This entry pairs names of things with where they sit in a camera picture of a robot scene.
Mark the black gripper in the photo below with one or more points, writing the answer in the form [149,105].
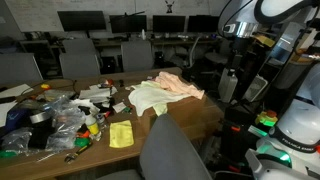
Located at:
[239,53]

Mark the peach cloth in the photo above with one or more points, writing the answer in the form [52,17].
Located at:
[173,83]

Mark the light green cloth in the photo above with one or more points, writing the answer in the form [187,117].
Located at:
[160,109]

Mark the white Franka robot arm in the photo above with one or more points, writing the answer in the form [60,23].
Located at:
[300,126]

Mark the large brown cardboard box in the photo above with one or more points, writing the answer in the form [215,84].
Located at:
[193,113]

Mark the grey office chair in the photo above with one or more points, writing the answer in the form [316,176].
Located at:
[79,46]
[170,153]
[79,66]
[136,56]
[18,68]

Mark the white plastic jug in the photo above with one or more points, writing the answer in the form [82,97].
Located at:
[227,86]

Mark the white space heater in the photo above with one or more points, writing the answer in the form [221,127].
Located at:
[255,88]

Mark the black computer monitor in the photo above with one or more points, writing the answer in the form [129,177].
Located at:
[169,24]
[81,20]
[128,24]
[203,24]

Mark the colourful emergency stop button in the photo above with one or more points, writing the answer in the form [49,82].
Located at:
[266,118]

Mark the small white card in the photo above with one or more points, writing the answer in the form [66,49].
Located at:
[119,107]

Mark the yellow cloth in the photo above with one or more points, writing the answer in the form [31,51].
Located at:
[121,134]

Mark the white papers stack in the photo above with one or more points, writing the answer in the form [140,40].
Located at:
[96,93]

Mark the white bottle yellow label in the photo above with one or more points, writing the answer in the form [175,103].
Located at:
[92,126]

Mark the orange plastic toy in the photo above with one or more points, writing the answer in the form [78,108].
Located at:
[83,134]

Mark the green plastic toy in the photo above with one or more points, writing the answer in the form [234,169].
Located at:
[81,142]

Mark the clear plastic bags pile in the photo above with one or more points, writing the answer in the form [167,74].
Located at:
[65,123]

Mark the adjustable wrench yellow grip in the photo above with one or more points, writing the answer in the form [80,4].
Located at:
[78,152]

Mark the white paper sheet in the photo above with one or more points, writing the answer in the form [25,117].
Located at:
[15,90]

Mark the grey duct tape roll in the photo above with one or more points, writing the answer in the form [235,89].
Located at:
[40,117]

